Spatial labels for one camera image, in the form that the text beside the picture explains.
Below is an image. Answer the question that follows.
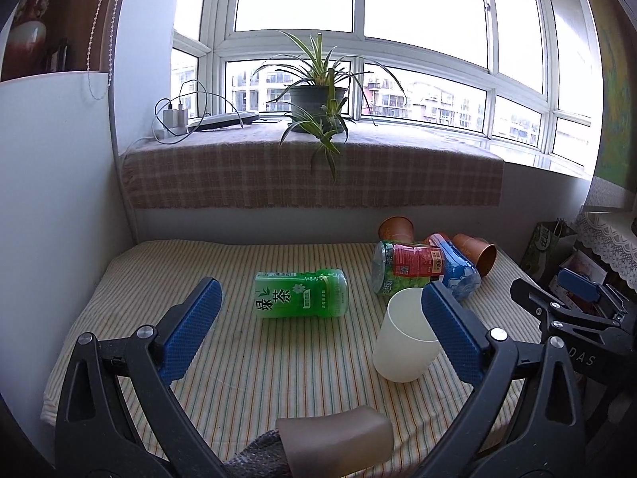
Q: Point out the white plastic cup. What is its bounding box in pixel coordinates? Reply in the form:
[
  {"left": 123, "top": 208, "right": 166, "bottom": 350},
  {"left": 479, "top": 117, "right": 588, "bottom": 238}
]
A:
[{"left": 373, "top": 287, "right": 442, "bottom": 383}]

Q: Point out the brown paper cup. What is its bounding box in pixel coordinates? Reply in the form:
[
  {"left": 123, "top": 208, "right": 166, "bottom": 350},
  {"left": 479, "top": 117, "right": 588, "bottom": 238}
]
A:
[
  {"left": 451, "top": 233, "right": 498, "bottom": 277},
  {"left": 378, "top": 216, "right": 414, "bottom": 244}
]

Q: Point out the green shopping bag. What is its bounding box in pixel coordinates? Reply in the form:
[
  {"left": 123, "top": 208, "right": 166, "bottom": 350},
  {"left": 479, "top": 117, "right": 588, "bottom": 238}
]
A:
[{"left": 520, "top": 219, "right": 578, "bottom": 282}]

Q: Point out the blue patterned bottle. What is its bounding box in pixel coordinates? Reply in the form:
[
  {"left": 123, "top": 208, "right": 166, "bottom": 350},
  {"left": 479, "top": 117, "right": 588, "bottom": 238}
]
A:
[{"left": 426, "top": 233, "right": 482, "bottom": 301}]

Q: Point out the white lace cloth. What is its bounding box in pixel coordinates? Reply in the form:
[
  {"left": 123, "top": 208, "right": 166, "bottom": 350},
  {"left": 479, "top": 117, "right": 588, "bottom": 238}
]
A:
[{"left": 573, "top": 212, "right": 637, "bottom": 290}]

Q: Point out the red-labelled green bottle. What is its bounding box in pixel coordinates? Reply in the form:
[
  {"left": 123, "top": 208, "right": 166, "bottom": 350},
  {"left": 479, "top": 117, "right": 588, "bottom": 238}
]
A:
[{"left": 370, "top": 241, "right": 445, "bottom": 296}]

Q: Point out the green tea bottle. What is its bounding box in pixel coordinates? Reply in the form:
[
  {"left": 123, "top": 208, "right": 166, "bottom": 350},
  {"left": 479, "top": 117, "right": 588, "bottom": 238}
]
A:
[{"left": 253, "top": 269, "right": 349, "bottom": 319}]

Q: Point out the brown sleeve cuff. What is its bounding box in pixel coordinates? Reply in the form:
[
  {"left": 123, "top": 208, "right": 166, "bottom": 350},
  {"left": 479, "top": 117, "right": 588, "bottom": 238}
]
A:
[{"left": 225, "top": 404, "right": 395, "bottom": 478}]

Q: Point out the plaid brown blanket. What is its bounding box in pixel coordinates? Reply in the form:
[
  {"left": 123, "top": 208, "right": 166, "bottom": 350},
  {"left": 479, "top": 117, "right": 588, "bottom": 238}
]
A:
[{"left": 121, "top": 122, "right": 504, "bottom": 210}]

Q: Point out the potted spider plant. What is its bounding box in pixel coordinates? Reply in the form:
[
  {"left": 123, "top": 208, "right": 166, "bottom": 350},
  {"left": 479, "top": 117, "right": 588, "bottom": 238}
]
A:
[{"left": 252, "top": 30, "right": 407, "bottom": 182}]

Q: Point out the white charger plug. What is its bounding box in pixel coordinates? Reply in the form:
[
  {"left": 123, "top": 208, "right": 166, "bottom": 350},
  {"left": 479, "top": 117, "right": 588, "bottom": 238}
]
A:
[{"left": 162, "top": 104, "right": 188, "bottom": 136}]

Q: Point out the dark flat device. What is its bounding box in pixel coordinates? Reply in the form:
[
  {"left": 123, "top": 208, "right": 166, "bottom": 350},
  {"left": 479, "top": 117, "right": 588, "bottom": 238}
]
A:
[{"left": 188, "top": 111, "right": 260, "bottom": 132}]

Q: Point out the red vase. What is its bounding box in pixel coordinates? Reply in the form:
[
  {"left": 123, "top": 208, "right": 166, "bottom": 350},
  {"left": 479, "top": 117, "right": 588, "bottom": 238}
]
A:
[{"left": 1, "top": 0, "right": 50, "bottom": 81}]

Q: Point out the black charging cable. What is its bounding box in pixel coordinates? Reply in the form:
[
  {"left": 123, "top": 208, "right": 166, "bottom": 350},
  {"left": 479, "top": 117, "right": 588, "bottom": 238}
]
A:
[{"left": 151, "top": 78, "right": 245, "bottom": 138}]

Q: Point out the white bead curtain cord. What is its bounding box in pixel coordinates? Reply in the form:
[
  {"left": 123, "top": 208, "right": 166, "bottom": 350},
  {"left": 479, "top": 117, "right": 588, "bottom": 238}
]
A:
[{"left": 85, "top": 0, "right": 123, "bottom": 101}]

